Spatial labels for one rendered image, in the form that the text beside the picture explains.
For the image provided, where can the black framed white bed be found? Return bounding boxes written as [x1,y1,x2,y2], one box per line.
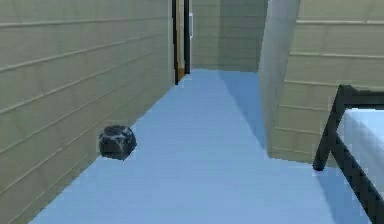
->
[312,84,384,224]

